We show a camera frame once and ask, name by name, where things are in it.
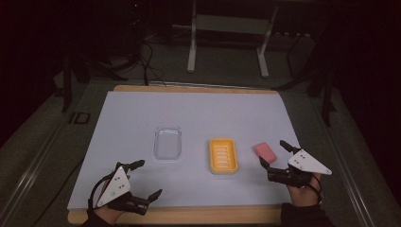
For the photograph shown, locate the pink soap bar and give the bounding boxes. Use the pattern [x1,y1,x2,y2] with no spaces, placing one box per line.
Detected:
[253,142,278,165]

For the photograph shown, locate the person's left hand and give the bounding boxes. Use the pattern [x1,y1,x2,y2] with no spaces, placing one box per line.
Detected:
[93,201,126,226]

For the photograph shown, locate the wooden table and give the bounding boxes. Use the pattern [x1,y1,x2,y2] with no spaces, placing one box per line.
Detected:
[67,84,286,226]

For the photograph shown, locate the white table mat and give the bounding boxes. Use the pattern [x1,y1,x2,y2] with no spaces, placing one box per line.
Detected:
[66,91,301,211]

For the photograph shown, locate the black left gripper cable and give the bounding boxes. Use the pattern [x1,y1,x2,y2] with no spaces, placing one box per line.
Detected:
[87,171,120,212]

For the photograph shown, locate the metal floor rail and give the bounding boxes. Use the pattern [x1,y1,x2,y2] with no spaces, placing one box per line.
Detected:
[310,94,379,227]
[0,116,69,227]

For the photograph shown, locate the yellow soap dish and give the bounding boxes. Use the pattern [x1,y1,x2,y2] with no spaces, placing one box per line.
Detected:
[208,137,239,175]

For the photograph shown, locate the black tripod stand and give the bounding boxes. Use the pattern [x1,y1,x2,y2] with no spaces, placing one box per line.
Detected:
[60,46,129,114]
[273,31,338,128]

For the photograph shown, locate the person's right hand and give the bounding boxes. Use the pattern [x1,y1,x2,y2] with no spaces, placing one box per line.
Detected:
[287,172,323,208]

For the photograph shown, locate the white metal stand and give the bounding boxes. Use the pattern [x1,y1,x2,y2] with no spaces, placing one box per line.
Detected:
[172,0,280,79]

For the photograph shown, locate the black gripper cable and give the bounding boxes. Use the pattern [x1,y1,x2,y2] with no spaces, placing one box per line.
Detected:
[87,171,120,212]
[305,180,323,205]

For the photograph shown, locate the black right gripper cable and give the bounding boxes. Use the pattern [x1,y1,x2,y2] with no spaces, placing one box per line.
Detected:
[305,180,323,205]

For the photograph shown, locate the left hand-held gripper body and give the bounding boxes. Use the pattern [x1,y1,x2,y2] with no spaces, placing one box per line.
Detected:
[96,162,149,217]

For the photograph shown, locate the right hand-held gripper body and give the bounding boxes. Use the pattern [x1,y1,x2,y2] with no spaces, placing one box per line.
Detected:
[267,148,333,190]

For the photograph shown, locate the black floor cables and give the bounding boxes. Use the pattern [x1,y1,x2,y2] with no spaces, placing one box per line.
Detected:
[119,6,168,87]

